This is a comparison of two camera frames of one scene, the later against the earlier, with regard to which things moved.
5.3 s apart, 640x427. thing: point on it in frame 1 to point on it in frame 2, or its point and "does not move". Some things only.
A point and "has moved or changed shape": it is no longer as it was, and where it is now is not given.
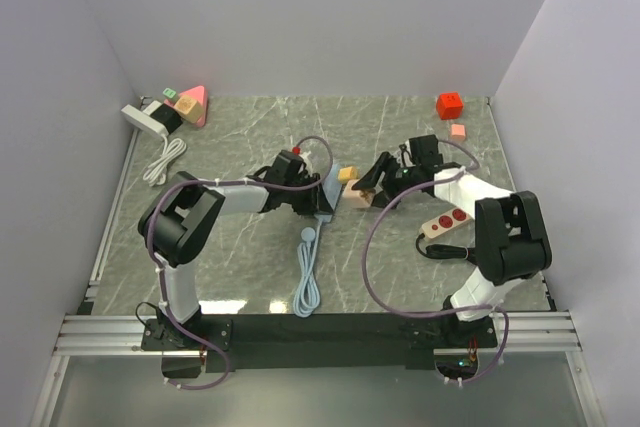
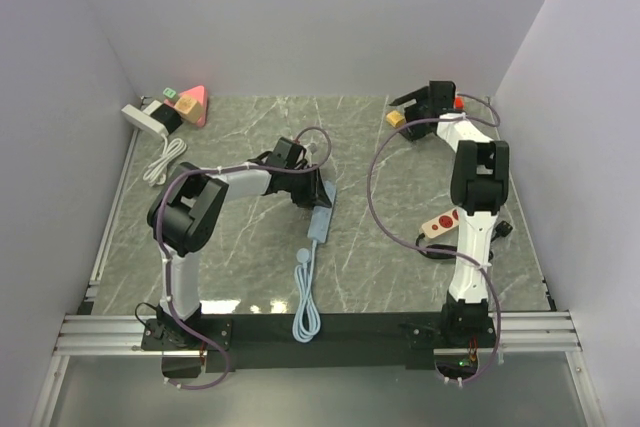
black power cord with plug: (443, 251) does not move
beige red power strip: (445, 222) does not move
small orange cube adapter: (347, 173) to (395, 118)
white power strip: (143, 118) does not move
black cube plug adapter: (169, 115) does not move
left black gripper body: (304, 201) to (304, 187)
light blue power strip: (333, 184) has moved or changed shape
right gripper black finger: (374, 175) to (419, 95)
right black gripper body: (397, 177) to (418, 111)
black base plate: (318, 343) does not move
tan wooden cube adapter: (188, 108) does not move
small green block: (169, 93) does not move
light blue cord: (308, 295) has moved or changed shape
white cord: (155, 173) does not move
